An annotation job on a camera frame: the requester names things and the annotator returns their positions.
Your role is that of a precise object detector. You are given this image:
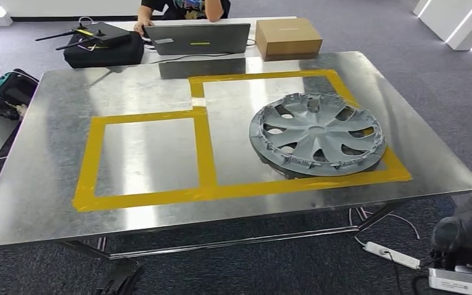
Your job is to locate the white power cable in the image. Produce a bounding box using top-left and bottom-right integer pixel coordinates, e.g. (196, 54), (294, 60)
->
(348, 207), (421, 247)

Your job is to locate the long white power strip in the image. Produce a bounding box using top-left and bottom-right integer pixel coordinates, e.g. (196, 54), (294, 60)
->
(362, 241), (422, 270)

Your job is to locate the black bag teal strap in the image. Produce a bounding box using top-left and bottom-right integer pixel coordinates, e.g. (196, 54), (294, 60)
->
(0, 68), (39, 121)

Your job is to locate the person's hand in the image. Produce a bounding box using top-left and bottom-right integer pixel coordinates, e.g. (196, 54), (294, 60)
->
(133, 18), (152, 37)

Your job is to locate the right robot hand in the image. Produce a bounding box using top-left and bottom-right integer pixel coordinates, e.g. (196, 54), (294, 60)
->
(431, 136), (472, 261)

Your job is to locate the white display platform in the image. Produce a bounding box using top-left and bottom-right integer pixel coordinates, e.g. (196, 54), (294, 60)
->
(413, 0), (472, 52)

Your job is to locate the grey plastic wheel hubcap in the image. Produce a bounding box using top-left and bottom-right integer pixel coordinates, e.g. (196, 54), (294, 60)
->
(249, 92), (387, 179)

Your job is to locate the black router with antennas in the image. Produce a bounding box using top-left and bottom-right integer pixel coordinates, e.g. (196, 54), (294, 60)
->
(35, 22), (131, 52)

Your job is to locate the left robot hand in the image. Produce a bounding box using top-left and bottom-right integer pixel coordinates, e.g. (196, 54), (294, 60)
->
(96, 259), (144, 295)

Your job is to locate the brown cardboard box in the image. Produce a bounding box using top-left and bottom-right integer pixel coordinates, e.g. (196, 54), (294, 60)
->
(255, 17), (323, 62)

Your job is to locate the black carry bag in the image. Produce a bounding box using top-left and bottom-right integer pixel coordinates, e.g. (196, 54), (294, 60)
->
(63, 32), (145, 69)

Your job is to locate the person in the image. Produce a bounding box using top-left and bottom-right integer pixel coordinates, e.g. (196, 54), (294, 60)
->
(133, 0), (232, 36)

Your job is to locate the grey laptop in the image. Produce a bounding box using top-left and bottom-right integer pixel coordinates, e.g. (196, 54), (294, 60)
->
(143, 23), (252, 57)

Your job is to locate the steel workbench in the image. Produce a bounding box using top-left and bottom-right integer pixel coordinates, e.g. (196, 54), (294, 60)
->
(0, 50), (472, 261)

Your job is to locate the black laptop cable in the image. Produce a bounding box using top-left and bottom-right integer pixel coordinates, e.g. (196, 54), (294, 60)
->
(150, 38), (258, 66)

